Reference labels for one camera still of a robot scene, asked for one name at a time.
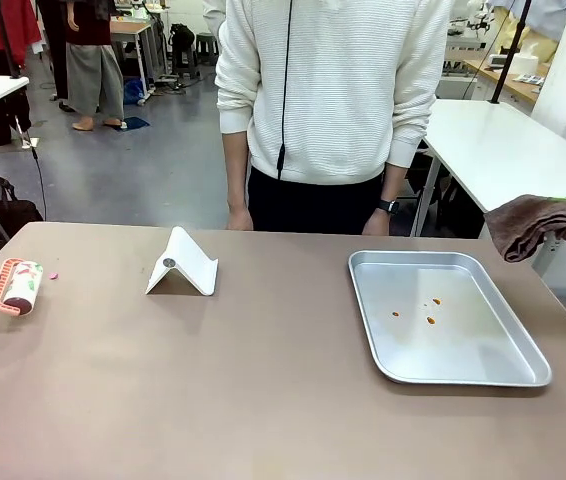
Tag person's left hand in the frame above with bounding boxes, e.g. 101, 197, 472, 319
361, 209, 392, 237

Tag person's left forearm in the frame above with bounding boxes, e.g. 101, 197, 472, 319
379, 160, 410, 204

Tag large white table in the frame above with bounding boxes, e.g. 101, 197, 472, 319
410, 98, 566, 239

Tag person's right hand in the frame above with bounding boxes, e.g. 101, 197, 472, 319
226, 207, 255, 232

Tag black cord with microphone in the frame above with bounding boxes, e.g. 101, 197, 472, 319
276, 0, 294, 181

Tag wooden workbench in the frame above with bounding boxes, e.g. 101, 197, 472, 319
462, 58, 550, 104

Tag brown cloth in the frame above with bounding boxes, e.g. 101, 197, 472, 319
483, 194, 566, 264

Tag bystander in black clothes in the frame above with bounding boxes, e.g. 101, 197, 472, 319
35, 0, 77, 114

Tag black trousers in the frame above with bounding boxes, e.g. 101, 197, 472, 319
246, 165, 387, 235

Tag blue bag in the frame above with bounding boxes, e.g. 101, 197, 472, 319
122, 78, 147, 107

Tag black handbag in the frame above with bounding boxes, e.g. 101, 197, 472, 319
0, 173, 45, 240

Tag black stand pole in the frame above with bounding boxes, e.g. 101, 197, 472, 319
490, 0, 535, 105

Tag wooden desk with metal legs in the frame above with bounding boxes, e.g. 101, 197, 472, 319
109, 18, 168, 101

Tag silver metal tray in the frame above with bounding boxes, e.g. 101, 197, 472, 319
347, 249, 554, 388

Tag dark plastic stool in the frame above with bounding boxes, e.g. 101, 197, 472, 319
196, 31, 221, 65

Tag white knit sweater torso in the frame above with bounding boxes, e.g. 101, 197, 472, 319
214, 0, 453, 186

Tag bystander in grey wide trousers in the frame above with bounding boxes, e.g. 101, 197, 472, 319
64, 0, 128, 132

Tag black thin tripod pole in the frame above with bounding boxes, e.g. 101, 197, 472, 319
0, 0, 48, 222

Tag pink patterned lint roller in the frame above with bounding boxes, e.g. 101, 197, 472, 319
0, 257, 45, 318

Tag white folded roller stand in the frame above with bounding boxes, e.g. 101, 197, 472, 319
144, 225, 220, 297

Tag blue floor mat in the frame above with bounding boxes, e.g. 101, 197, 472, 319
112, 115, 151, 130

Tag person's right forearm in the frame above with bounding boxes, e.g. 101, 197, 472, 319
221, 130, 253, 212

